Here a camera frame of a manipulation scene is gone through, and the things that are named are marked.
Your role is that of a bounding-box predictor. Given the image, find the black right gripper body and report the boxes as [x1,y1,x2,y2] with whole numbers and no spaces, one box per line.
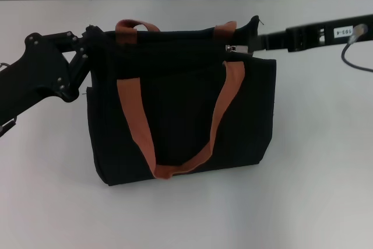
[286,13,373,54]

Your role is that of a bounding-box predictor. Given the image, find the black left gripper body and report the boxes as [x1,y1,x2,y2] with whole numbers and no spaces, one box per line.
[0,31,80,139]

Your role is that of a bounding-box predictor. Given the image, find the silver zipper pull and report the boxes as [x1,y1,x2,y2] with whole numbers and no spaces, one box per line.
[226,43,252,55]

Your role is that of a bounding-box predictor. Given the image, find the black food bag orange straps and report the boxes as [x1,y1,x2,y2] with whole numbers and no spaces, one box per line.
[85,15,277,187]

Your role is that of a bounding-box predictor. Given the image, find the right gripper grey cable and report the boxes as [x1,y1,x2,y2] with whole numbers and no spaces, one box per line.
[342,23,373,73]

